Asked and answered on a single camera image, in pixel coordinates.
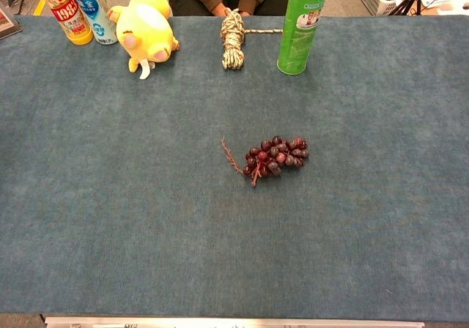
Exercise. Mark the red grape bunch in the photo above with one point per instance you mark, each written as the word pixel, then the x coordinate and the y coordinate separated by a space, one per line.
pixel 277 156

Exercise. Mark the blue felt table mat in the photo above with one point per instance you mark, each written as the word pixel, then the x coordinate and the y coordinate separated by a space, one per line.
pixel 146 196

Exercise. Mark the green cylindrical chip can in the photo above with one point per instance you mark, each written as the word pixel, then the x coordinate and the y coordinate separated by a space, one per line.
pixel 302 28

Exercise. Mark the yellow plush toy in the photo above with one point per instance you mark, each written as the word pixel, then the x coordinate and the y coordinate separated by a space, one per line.
pixel 148 28

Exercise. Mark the white bottle with blue label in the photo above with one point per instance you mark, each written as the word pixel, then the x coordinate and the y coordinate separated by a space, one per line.
pixel 96 9

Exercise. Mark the orange bottle with red label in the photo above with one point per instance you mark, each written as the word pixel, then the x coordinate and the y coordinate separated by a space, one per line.
pixel 69 13

